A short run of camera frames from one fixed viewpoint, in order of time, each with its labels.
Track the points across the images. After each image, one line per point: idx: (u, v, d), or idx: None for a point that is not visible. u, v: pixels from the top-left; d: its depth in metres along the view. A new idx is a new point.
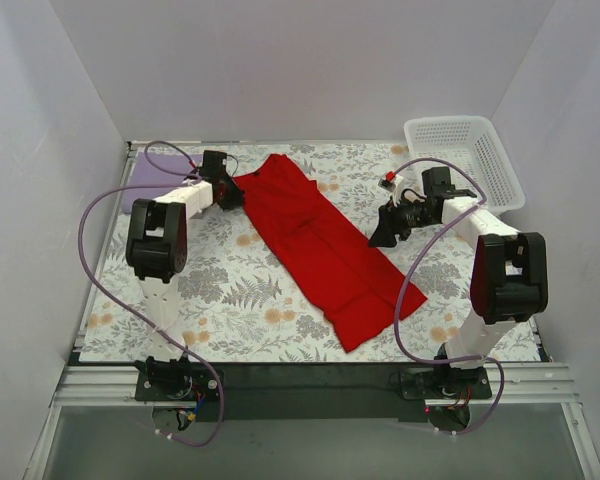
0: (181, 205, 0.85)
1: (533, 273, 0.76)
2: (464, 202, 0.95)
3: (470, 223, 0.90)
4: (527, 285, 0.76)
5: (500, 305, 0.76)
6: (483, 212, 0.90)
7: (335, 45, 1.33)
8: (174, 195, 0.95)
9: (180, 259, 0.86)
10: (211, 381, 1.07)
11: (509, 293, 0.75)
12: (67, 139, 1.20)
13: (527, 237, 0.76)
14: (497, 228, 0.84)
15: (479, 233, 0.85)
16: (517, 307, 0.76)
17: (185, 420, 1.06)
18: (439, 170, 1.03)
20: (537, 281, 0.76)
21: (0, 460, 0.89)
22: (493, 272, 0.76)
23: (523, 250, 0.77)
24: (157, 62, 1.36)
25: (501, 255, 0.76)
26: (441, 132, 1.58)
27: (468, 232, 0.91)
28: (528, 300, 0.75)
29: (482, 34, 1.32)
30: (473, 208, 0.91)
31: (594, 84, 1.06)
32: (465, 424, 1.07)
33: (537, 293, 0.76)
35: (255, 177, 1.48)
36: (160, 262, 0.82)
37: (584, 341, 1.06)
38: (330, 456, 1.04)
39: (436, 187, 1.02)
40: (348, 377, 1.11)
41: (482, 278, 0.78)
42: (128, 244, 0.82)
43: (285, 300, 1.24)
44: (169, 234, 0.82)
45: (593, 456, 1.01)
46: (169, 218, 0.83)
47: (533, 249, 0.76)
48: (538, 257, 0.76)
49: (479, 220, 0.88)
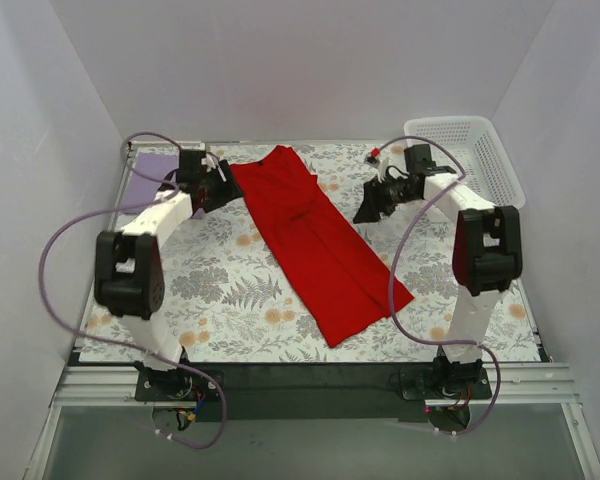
0: (150, 238, 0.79)
1: (509, 243, 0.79)
2: (445, 178, 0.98)
3: (450, 199, 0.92)
4: (504, 255, 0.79)
5: (480, 275, 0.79)
6: (463, 188, 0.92)
7: (335, 45, 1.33)
8: (145, 220, 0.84)
9: (155, 295, 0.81)
10: (212, 381, 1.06)
11: (489, 263, 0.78)
12: (66, 138, 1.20)
13: (502, 210, 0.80)
14: (476, 204, 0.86)
15: (459, 208, 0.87)
16: (497, 277, 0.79)
17: (185, 420, 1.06)
18: (420, 148, 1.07)
20: (513, 251, 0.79)
21: (0, 461, 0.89)
22: (472, 244, 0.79)
23: (500, 222, 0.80)
24: (157, 62, 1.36)
25: (479, 228, 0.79)
26: (441, 132, 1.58)
27: (449, 208, 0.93)
28: (506, 268, 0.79)
29: (482, 34, 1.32)
30: (452, 185, 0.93)
31: (594, 84, 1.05)
32: (465, 424, 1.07)
33: (513, 262, 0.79)
35: (258, 166, 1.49)
36: (134, 301, 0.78)
37: (585, 342, 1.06)
38: (330, 456, 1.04)
39: (417, 164, 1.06)
40: (348, 377, 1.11)
41: (462, 251, 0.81)
42: (96, 285, 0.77)
43: (285, 300, 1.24)
44: (139, 273, 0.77)
45: (593, 456, 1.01)
46: (138, 255, 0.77)
47: (508, 220, 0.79)
48: (513, 228, 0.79)
49: (459, 196, 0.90)
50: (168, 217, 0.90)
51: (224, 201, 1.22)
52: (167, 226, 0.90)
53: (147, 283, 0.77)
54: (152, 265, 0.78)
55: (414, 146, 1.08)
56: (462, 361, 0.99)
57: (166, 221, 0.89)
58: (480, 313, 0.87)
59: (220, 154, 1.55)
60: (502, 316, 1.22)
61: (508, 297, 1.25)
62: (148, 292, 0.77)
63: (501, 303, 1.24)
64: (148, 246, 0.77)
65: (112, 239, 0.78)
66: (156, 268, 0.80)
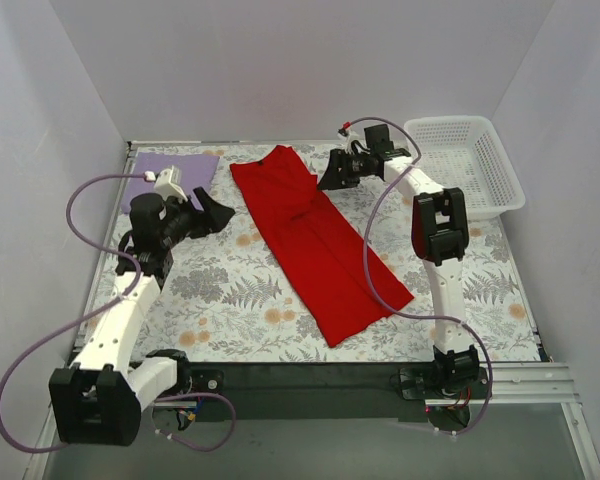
0: (110, 377, 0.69)
1: (456, 221, 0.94)
2: (402, 163, 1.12)
3: (406, 183, 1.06)
4: (453, 230, 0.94)
5: (436, 248, 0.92)
6: (418, 172, 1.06)
7: (335, 45, 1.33)
8: (104, 341, 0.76)
9: (133, 423, 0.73)
10: (211, 380, 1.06)
11: (442, 238, 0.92)
12: (66, 138, 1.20)
13: (451, 193, 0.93)
14: (428, 187, 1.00)
15: (414, 191, 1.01)
16: (449, 249, 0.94)
17: (185, 420, 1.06)
18: (379, 130, 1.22)
20: (459, 226, 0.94)
21: (1, 460, 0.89)
22: (427, 222, 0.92)
23: (449, 203, 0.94)
24: (157, 62, 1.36)
25: (432, 209, 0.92)
26: (440, 132, 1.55)
27: (405, 190, 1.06)
28: (456, 241, 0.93)
29: (482, 34, 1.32)
30: (408, 169, 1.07)
31: (594, 84, 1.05)
32: (465, 424, 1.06)
33: (461, 236, 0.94)
35: (258, 166, 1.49)
36: (107, 436, 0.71)
37: (585, 342, 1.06)
38: (330, 456, 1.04)
39: (376, 145, 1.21)
40: (348, 377, 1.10)
41: (419, 230, 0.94)
42: (63, 430, 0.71)
43: (285, 300, 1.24)
44: (105, 418, 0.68)
45: (592, 456, 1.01)
46: (100, 395, 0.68)
47: (456, 201, 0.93)
48: (460, 206, 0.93)
49: (414, 180, 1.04)
50: (130, 327, 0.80)
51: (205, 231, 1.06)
52: (133, 333, 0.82)
53: (116, 423, 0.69)
54: (116, 404, 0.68)
55: (374, 128, 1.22)
56: (459, 358, 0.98)
57: (128, 327, 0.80)
58: (449, 284, 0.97)
59: (220, 154, 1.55)
60: (502, 315, 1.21)
61: (508, 297, 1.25)
62: (120, 429, 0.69)
63: (501, 303, 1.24)
64: (111, 386, 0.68)
65: (68, 377, 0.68)
66: (126, 399, 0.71)
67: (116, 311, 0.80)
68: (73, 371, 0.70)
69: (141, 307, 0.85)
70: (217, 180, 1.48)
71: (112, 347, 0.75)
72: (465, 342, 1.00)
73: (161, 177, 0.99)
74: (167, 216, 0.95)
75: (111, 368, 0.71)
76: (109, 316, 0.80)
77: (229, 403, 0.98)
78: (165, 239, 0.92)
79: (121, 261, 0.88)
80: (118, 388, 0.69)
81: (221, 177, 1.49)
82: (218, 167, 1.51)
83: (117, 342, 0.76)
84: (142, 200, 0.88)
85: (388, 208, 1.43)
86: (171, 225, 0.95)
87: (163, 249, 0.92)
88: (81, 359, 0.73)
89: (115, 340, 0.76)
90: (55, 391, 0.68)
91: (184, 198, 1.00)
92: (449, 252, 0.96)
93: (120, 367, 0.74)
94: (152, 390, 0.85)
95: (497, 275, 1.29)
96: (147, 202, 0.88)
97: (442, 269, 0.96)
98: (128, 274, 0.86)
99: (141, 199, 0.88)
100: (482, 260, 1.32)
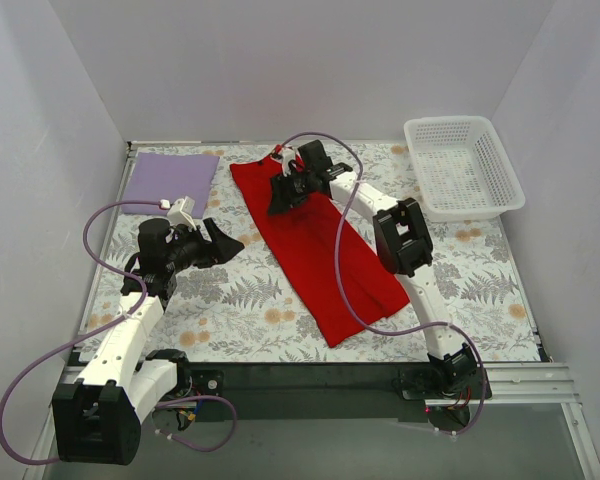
0: (114, 393, 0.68)
1: (418, 229, 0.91)
2: (346, 179, 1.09)
3: (359, 202, 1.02)
4: (417, 238, 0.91)
5: (405, 262, 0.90)
6: (366, 187, 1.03)
7: (335, 45, 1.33)
8: (107, 358, 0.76)
9: (133, 443, 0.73)
10: (211, 381, 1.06)
11: (408, 251, 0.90)
12: (66, 138, 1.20)
13: (406, 205, 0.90)
14: (381, 203, 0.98)
15: (369, 209, 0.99)
16: (415, 260, 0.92)
17: (185, 420, 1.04)
18: (314, 147, 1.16)
20: (421, 233, 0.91)
21: (1, 460, 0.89)
22: (391, 241, 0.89)
23: (406, 214, 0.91)
24: (157, 62, 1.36)
25: (393, 226, 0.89)
26: (440, 132, 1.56)
27: (361, 210, 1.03)
28: (421, 249, 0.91)
29: (482, 34, 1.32)
30: (356, 187, 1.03)
31: (593, 85, 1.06)
32: (465, 423, 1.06)
33: (425, 243, 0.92)
35: (258, 166, 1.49)
36: (107, 454, 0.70)
37: (585, 342, 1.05)
38: (330, 455, 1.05)
39: (316, 165, 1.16)
40: (348, 376, 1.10)
41: (385, 248, 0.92)
42: (63, 448, 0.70)
43: (285, 300, 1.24)
44: (107, 436, 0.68)
45: (593, 456, 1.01)
46: (101, 410, 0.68)
47: (413, 210, 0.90)
48: (417, 215, 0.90)
49: (366, 197, 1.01)
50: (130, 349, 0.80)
51: (207, 261, 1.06)
52: (135, 349, 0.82)
53: (116, 441, 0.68)
54: (117, 422, 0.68)
55: (308, 147, 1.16)
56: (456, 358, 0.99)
57: (131, 345, 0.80)
58: (426, 291, 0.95)
59: (220, 154, 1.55)
60: (502, 316, 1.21)
61: (508, 297, 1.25)
62: (120, 447, 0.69)
63: (501, 303, 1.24)
64: (112, 403, 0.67)
65: (72, 392, 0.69)
66: (127, 418, 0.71)
67: (121, 329, 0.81)
68: (76, 386, 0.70)
69: (144, 326, 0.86)
70: (217, 180, 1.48)
71: (113, 363, 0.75)
72: (457, 342, 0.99)
73: (175, 206, 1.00)
74: (173, 242, 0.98)
75: (113, 384, 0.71)
76: (112, 334, 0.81)
77: (229, 404, 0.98)
78: (169, 263, 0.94)
79: (127, 282, 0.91)
80: (120, 403, 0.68)
81: (221, 177, 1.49)
82: (218, 167, 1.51)
83: (120, 358, 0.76)
84: (150, 225, 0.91)
85: None
86: (177, 252, 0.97)
87: (167, 272, 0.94)
88: (84, 376, 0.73)
89: (119, 357, 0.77)
90: (58, 406, 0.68)
91: (193, 226, 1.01)
92: (417, 260, 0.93)
93: (122, 383, 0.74)
94: (150, 404, 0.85)
95: (497, 275, 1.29)
96: (156, 226, 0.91)
97: (417, 279, 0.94)
98: (133, 294, 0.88)
99: (149, 224, 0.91)
100: (482, 260, 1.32)
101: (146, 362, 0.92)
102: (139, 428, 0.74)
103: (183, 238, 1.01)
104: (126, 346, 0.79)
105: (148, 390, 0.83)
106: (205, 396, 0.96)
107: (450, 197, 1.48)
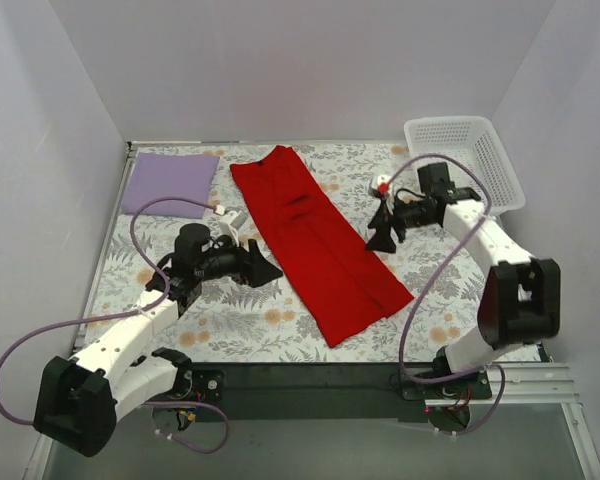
0: (98, 384, 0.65)
1: (546, 303, 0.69)
2: (469, 208, 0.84)
3: (478, 242, 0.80)
4: (540, 315, 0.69)
5: (513, 336, 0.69)
6: (491, 226, 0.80)
7: (336, 45, 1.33)
8: (106, 346, 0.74)
9: (101, 437, 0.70)
10: (211, 381, 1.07)
11: (522, 324, 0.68)
12: (66, 139, 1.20)
13: (540, 267, 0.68)
14: (507, 252, 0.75)
15: (488, 254, 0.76)
16: (525, 339, 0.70)
17: (185, 420, 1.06)
18: (435, 166, 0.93)
20: (549, 311, 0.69)
21: (1, 460, 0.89)
22: (504, 305, 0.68)
23: (535, 277, 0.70)
24: (157, 62, 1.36)
25: (513, 289, 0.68)
26: (440, 133, 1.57)
27: (476, 252, 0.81)
28: (539, 330, 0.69)
29: (482, 34, 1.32)
30: (479, 221, 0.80)
31: (593, 86, 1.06)
32: (465, 424, 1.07)
33: (549, 323, 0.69)
35: (258, 167, 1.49)
36: (73, 441, 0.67)
37: (585, 343, 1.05)
38: (330, 455, 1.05)
39: (434, 186, 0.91)
40: (348, 376, 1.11)
41: (493, 310, 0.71)
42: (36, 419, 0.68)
43: (285, 300, 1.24)
44: (79, 422, 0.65)
45: (592, 456, 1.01)
46: (81, 394, 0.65)
47: (545, 278, 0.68)
48: (550, 284, 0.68)
49: (490, 241, 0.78)
50: (133, 346, 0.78)
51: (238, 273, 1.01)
52: (138, 346, 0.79)
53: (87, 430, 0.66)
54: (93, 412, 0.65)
55: (430, 166, 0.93)
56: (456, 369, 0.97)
57: (135, 341, 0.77)
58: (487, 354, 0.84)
59: (220, 154, 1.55)
60: None
61: None
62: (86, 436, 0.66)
63: None
64: (91, 392, 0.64)
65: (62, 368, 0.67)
66: (104, 411, 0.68)
67: (129, 322, 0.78)
68: (69, 365, 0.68)
69: (155, 327, 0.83)
70: (217, 180, 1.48)
71: (109, 354, 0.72)
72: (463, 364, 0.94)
73: (226, 215, 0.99)
74: (210, 251, 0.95)
75: (101, 374, 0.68)
76: (120, 324, 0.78)
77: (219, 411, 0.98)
78: (199, 270, 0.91)
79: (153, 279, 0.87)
80: (102, 396, 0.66)
81: (221, 178, 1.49)
82: (218, 167, 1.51)
83: (118, 350, 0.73)
84: (190, 229, 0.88)
85: None
86: (209, 261, 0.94)
87: (193, 279, 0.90)
88: (81, 356, 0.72)
89: (117, 349, 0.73)
90: (46, 379, 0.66)
91: (236, 241, 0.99)
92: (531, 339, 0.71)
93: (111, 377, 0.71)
94: (137, 399, 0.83)
95: None
96: (195, 233, 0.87)
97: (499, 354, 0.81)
98: (154, 291, 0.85)
99: (192, 228, 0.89)
100: None
101: (148, 357, 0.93)
102: (113, 423, 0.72)
103: (222, 249, 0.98)
104: (128, 339, 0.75)
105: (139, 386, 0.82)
106: (208, 406, 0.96)
107: None
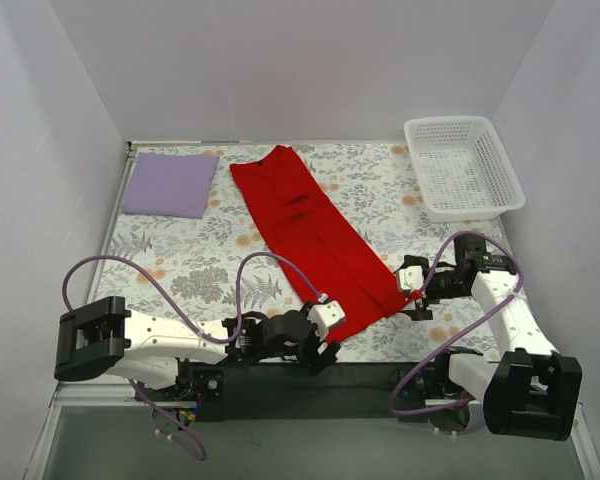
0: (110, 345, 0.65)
1: (558, 403, 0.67)
2: (500, 280, 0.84)
3: (500, 322, 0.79)
4: (550, 414, 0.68)
5: (516, 426, 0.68)
6: (517, 306, 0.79)
7: (336, 46, 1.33)
8: (153, 330, 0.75)
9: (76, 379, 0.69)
10: (211, 380, 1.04)
11: (528, 417, 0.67)
12: (67, 140, 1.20)
13: (561, 365, 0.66)
14: (527, 340, 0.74)
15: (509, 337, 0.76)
16: (529, 433, 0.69)
17: (185, 420, 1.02)
18: (474, 236, 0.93)
20: (560, 412, 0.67)
21: (2, 459, 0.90)
22: (515, 397, 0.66)
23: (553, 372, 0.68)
24: (158, 62, 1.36)
25: (526, 383, 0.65)
26: (440, 132, 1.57)
27: (497, 329, 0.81)
28: (547, 429, 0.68)
29: (482, 35, 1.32)
30: (509, 297, 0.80)
31: (594, 86, 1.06)
32: (465, 424, 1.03)
33: (557, 422, 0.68)
35: (258, 166, 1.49)
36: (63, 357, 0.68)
37: (585, 343, 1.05)
38: (330, 455, 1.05)
39: (470, 252, 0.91)
40: (348, 376, 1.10)
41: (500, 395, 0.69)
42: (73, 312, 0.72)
43: (285, 300, 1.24)
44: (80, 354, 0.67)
45: (593, 456, 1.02)
46: (101, 342, 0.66)
47: (564, 378, 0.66)
48: (567, 386, 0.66)
49: (511, 323, 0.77)
50: (168, 349, 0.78)
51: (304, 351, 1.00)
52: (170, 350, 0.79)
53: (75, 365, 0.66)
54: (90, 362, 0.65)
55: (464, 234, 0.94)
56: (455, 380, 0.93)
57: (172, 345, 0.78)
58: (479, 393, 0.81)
59: (220, 154, 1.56)
60: None
61: None
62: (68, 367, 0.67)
63: None
64: (105, 351, 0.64)
65: (119, 307, 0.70)
66: (95, 367, 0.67)
67: (184, 330, 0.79)
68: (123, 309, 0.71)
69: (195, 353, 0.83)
70: (217, 180, 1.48)
71: (146, 337, 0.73)
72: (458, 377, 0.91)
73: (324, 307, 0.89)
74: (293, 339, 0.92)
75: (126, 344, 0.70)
76: (179, 324, 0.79)
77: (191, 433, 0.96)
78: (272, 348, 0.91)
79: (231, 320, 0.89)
80: (106, 360, 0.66)
81: (221, 178, 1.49)
82: (218, 167, 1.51)
83: (154, 342, 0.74)
84: (289, 322, 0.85)
85: (388, 208, 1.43)
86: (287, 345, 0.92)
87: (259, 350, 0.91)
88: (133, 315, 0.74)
89: (155, 340, 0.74)
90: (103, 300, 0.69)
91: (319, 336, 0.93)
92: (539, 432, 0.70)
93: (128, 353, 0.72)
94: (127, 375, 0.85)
95: None
96: (294, 326, 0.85)
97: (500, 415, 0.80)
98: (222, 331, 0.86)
99: (292, 319, 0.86)
100: None
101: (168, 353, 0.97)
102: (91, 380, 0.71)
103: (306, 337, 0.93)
104: (169, 341, 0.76)
105: (142, 366, 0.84)
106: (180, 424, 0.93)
107: (450, 196, 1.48)
